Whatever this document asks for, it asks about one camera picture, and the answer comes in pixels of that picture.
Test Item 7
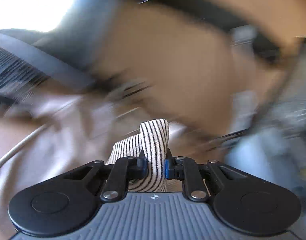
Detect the beige striped knit garment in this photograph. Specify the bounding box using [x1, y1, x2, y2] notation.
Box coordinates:
[106, 119, 169, 192]

